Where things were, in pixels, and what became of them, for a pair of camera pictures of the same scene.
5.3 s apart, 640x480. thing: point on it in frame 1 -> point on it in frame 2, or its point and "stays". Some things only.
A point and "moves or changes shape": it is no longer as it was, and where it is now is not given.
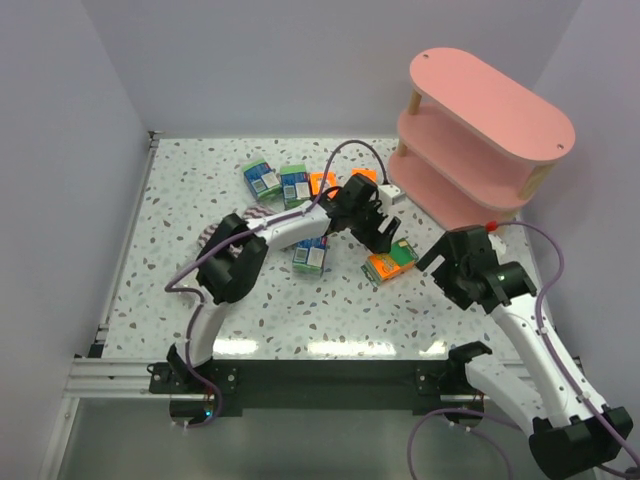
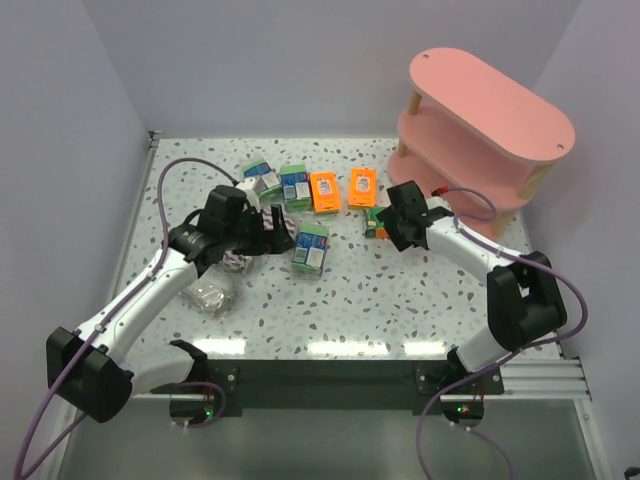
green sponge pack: (262, 181) stays
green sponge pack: (309, 256) stays
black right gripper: (447, 272) -> (401, 226)
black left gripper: (375, 228) -> (257, 230)
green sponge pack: (295, 184) stays
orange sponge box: (316, 180) stays
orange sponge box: (392, 265) moves or changes shape
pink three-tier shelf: (475, 148) stays
